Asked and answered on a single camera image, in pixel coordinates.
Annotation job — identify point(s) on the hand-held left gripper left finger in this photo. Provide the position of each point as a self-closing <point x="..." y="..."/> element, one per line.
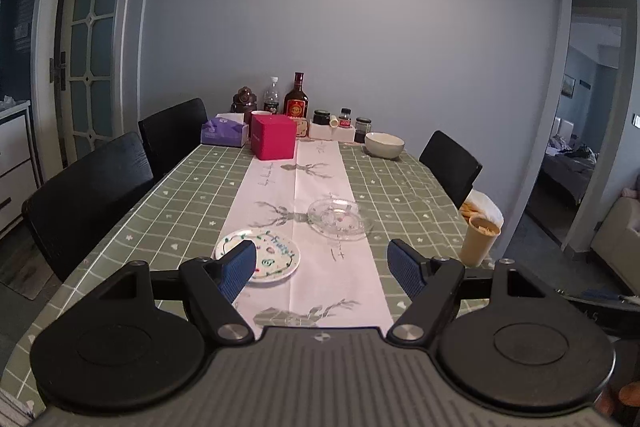
<point x="239" y="269"/>

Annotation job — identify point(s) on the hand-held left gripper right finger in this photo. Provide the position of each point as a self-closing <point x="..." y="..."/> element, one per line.
<point x="406" y="269"/>

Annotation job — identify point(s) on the painted white plate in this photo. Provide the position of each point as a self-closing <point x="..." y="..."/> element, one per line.
<point x="275" y="257"/>

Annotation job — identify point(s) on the brown paper cup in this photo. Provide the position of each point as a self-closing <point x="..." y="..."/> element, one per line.
<point x="477" y="249"/>

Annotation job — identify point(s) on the white deer-print table runner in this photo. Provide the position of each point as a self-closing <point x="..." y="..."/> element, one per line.
<point x="325" y="277"/>

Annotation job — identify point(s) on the cream sofa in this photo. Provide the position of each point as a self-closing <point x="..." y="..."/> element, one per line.
<point x="620" y="232"/>

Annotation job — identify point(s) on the clear glass plate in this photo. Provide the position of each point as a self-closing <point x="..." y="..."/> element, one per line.
<point x="340" y="219"/>

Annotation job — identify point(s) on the pile of wooden clips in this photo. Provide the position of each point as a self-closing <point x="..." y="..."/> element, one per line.
<point x="485" y="227"/>

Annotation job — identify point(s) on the black chair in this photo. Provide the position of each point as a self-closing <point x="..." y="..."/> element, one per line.
<point x="172" y="132"/>
<point x="90" y="202"/>
<point x="450" y="164"/>

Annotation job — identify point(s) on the white ceramic bowl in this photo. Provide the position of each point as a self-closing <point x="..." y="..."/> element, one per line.
<point x="384" y="146"/>

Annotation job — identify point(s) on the red box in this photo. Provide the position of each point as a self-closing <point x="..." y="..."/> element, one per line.
<point x="272" y="137"/>

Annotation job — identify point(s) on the purple tissue pack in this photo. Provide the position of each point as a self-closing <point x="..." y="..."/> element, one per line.
<point x="222" y="133"/>

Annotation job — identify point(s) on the bed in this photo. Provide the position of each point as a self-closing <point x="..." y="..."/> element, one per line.
<point x="565" y="177"/>

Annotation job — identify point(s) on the glass jar with dark lid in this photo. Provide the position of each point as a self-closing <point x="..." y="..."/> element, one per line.
<point x="363" y="129"/>

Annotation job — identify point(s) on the white cup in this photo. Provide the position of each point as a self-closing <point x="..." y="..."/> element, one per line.
<point x="261" y="112"/>

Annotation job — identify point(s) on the white box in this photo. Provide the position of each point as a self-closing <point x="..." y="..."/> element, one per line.
<point x="320" y="133"/>

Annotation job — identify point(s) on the red-labelled small jar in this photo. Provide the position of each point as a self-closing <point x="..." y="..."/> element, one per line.
<point x="345" y="119"/>

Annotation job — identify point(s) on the cream paper roll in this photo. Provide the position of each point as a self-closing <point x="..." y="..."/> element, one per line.
<point x="334" y="121"/>

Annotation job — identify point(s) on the brown figurine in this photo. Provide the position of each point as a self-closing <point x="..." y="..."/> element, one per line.
<point x="244" y="99"/>

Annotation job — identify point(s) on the black jar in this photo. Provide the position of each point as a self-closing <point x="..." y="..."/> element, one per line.
<point x="321" y="117"/>

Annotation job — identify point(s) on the clear water bottle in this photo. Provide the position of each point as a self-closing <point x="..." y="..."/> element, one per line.
<point x="271" y="97"/>

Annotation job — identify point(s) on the dark liquor bottle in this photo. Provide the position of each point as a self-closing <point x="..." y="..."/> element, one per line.
<point x="296" y="99"/>

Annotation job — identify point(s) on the white cabinet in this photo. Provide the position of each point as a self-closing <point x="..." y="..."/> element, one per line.
<point x="15" y="157"/>

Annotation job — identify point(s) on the glass-paned door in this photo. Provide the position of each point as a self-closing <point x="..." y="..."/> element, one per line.
<point x="95" y="32"/>

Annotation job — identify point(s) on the framed wall picture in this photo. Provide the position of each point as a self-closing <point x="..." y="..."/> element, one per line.
<point x="568" y="85"/>

